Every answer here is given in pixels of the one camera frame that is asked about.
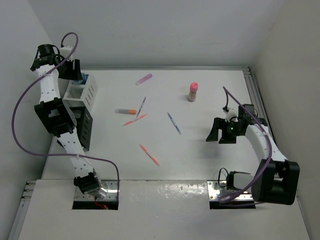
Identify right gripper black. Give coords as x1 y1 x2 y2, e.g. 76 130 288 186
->
206 117 243 144

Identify pink cap glue bottle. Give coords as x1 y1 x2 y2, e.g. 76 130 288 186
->
187 82 199 102

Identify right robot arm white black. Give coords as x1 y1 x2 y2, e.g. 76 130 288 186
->
206 104 300 205

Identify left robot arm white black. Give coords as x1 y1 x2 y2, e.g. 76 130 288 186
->
30 44 108 199

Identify white slotted organizer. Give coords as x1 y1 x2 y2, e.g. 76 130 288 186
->
63 73 98 113

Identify black slotted organizer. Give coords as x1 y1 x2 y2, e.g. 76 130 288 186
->
70 106 93 152

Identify blue clear pen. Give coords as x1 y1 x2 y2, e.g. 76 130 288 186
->
167 112 182 135

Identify orange cap grey marker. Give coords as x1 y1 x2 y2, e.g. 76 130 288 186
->
115 108 137 115

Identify grey thin pen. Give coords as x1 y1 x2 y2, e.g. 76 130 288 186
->
136 96 147 118

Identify purple highlighter marker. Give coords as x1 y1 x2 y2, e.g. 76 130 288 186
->
135 73 153 86

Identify orange pen near centre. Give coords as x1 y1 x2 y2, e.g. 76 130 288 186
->
122 113 148 127

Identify orange clear pen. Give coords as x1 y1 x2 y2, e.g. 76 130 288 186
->
139 144 160 167

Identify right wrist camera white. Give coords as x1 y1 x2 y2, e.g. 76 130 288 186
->
222 106 238 122

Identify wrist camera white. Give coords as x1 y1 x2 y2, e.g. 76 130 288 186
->
59 45 74 61
222 106 238 122

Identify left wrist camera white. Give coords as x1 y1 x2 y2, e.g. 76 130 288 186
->
59 45 74 61

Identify black cable at right base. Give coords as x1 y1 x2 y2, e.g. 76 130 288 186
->
218 166 230 190

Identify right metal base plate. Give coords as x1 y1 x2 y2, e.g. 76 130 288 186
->
207 180 253 202

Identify metal base plate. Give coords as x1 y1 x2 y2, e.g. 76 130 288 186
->
73 180 118 202
207 180 253 202

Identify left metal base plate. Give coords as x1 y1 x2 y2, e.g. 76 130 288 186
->
73 180 118 202

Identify red wire at left base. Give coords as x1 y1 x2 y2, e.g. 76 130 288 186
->
94 199 109 210

